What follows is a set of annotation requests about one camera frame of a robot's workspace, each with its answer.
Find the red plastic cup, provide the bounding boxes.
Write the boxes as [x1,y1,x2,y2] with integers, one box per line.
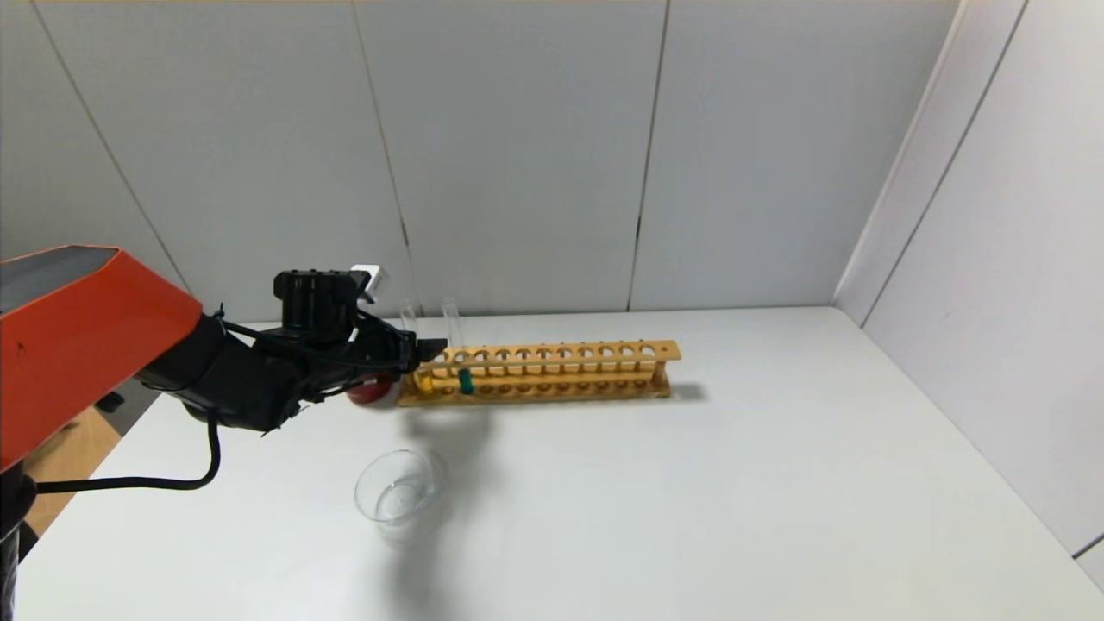
[345,375,399,408]

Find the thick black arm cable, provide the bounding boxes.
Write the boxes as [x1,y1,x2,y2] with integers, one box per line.
[34,412,223,494]

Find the wooden test tube rack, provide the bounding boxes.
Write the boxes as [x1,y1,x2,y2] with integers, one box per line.
[395,339,682,408]

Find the blue pigment test tube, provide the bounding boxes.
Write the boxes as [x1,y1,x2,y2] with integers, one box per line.
[442,297,475,396]

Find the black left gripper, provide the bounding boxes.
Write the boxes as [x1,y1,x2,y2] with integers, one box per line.
[356,315,449,382]

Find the clear glass beaker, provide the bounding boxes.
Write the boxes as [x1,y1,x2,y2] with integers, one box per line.
[354,448,449,531]

